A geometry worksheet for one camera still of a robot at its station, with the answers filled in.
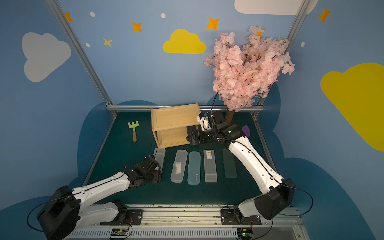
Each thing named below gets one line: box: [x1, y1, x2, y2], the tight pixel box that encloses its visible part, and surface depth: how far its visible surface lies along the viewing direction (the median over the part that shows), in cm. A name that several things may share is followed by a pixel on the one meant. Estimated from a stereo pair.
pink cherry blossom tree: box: [204, 25, 295, 126], surface depth 71 cm
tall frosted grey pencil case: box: [203, 150, 218, 183], surface depth 93 cm
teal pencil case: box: [187, 151, 201, 186], surface depth 93 cm
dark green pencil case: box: [222, 149, 238, 178], surface depth 93 cm
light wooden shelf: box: [151, 102, 201, 149], surface depth 97 cm
